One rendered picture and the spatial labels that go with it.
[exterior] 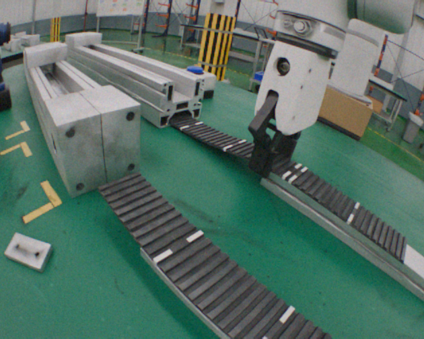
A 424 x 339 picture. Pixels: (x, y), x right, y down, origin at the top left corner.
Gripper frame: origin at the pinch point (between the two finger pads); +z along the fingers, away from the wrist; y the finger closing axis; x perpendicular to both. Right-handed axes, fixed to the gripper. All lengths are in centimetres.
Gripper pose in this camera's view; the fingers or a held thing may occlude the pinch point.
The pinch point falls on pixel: (272, 155)
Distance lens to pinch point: 33.5
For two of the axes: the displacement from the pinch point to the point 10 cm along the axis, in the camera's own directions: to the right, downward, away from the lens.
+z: -1.6, 8.0, 5.7
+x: -7.0, -5.1, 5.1
